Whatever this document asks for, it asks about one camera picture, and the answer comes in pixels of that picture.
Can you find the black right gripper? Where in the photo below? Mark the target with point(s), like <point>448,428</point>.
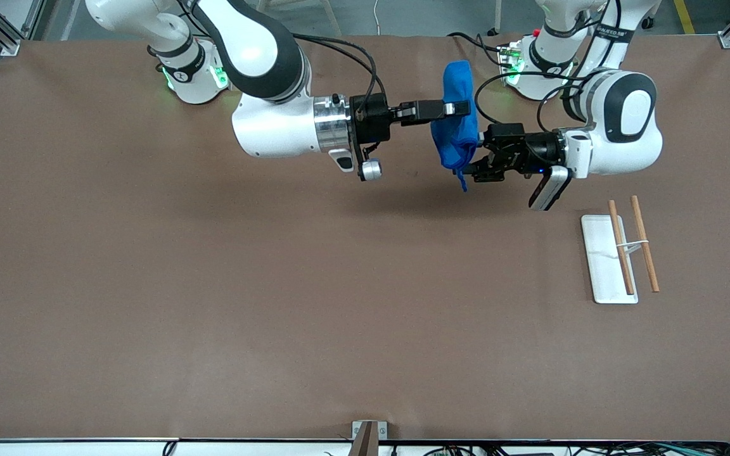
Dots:
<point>372,118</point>

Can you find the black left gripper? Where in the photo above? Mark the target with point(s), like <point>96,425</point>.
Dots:
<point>537,149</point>

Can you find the blue microfibre towel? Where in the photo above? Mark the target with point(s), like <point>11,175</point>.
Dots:
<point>457,142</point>

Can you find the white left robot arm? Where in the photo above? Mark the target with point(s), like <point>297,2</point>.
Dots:
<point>625,145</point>

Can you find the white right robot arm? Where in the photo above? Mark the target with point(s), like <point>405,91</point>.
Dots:
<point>276,126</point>

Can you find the white towel rack wooden bars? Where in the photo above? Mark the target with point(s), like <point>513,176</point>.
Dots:
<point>602,266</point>

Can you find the grey left base connector box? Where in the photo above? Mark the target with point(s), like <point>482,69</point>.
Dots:
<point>511,63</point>

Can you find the grey base connector box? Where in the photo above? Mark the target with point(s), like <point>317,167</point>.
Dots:
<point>218,76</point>
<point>511,63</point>

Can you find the white stand pole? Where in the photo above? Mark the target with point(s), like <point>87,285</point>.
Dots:
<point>499,12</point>

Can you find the grey right base connector box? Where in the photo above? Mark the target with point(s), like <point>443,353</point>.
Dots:
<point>218,76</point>

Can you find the light wooden stool frame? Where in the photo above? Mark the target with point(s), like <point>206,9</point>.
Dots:
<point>331,19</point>

